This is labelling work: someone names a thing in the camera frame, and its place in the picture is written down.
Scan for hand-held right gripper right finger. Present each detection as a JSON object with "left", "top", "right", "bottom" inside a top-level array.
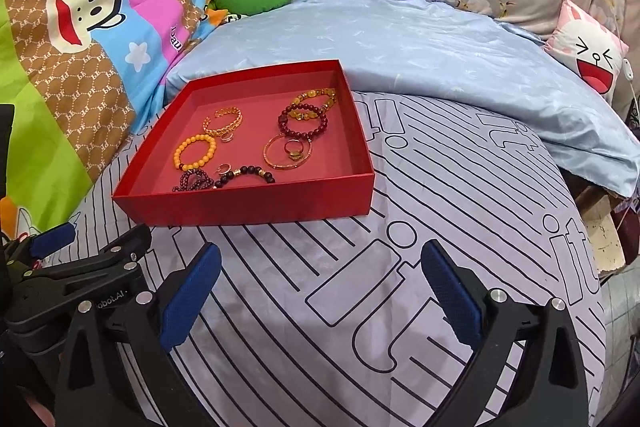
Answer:
[{"left": 420, "top": 239, "right": 591, "bottom": 427}]

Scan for person's left hand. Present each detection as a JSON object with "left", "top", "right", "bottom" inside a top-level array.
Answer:
[{"left": 22, "top": 394, "right": 56, "bottom": 427}]

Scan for yellow bead bracelet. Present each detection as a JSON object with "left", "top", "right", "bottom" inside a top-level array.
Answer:
[{"left": 173, "top": 133, "right": 219, "bottom": 172}]

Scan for worn cardboard box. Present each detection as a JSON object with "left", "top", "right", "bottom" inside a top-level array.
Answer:
[{"left": 580, "top": 187, "right": 628, "bottom": 273}]

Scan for dark garnet bead strand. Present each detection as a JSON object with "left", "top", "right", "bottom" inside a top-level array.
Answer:
[{"left": 172, "top": 169, "right": 213, "bottom": 194}]

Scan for gold chain bracelet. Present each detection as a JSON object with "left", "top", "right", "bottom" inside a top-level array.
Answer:
[{"left": 202, "top": 106, "right": 245, "bottom": 138}]

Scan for colourful cartoon monkey blanket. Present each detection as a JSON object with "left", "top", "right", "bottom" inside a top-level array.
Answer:
[{"left": 0, "top": 0, "right": 226, "bottom": 238}]

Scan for light blue quilt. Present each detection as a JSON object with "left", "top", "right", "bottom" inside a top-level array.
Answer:
[{"left": 165, "top": 0, "right": 640, "bottom": 198}]

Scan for lavender black-lined sheet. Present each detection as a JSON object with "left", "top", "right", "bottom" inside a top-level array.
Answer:
[{"left": 65, "top": 89, "right": 608, "bottom": 427}]

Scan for dark bead bracelet gold charms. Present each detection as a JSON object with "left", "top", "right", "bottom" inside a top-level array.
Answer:
[{"left": 214, "top": 164, "right": 277, "bottom": 188}]

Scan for red cardboard box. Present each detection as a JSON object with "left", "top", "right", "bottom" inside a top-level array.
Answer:
[{"left": 111, "top": 59, "right": 376, "bottom": 228}]

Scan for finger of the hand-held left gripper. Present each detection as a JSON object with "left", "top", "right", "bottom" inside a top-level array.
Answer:
[
  {"left": 5, "top": 222, "right": 77, "bottom": 270},
  {"left": 7, "top": 227, "right": 152, "bottom": 308}
]

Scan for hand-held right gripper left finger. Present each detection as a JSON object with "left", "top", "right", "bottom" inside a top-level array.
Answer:
[{"left": 52, "top": 242, "right": 223, "bottom": 427}]

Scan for red bead bracelet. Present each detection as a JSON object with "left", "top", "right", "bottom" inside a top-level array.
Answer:
[{"left": 278, "top": 103, "right": 331, "bottom": 142}]

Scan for white cartoon face pillow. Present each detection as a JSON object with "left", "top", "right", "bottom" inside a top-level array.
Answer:
[{"left": 545, "top": 0, "right": 631, "bottom": 100}]

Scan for amber bead bracelet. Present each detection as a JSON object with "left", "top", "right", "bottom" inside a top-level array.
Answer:
[{"left": 287, "top": 88, "right": 337, "bottom": 114}]

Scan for gold bangle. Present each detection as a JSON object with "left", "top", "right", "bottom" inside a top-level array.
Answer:
[{"left": 263, "top": 133, "right": 313, "bottom": 171}]

